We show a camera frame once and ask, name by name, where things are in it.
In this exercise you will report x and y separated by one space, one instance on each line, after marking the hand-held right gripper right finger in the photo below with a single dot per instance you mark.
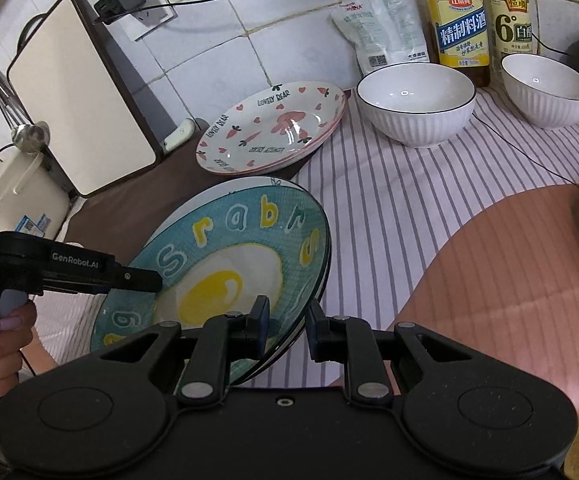
315 331

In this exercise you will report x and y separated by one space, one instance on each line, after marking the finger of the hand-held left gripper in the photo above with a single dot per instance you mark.
134 280

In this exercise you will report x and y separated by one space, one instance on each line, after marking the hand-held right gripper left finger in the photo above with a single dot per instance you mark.
261 321

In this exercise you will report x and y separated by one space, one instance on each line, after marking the blue egg print plate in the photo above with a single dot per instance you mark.
219 280

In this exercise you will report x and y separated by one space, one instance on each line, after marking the blue rimmed plate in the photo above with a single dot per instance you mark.
289 186

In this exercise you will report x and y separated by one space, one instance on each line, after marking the pink carrot print plate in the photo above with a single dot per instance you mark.
269 125
337 125

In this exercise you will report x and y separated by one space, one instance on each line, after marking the cream kitchen appliance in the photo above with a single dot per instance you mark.
24 195

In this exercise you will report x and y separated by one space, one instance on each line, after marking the hanging metal ladle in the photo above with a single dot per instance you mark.
26 135

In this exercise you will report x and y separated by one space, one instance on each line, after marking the purple striped tablecloth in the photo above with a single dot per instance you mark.
379 200

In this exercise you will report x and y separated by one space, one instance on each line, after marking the beige cutting board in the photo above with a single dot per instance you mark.
79 100

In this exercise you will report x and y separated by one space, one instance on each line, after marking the black power adapter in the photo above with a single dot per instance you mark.
119 2

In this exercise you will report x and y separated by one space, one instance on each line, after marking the white seasoning bag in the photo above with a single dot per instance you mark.
384 30

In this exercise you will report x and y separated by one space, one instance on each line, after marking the yellow label cooking wine bottle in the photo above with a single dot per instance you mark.
459 25

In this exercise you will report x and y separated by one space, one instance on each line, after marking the clear vinegar bottle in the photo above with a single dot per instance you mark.
512 15

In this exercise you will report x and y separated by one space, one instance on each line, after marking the white wall socket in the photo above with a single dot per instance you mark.
154 7

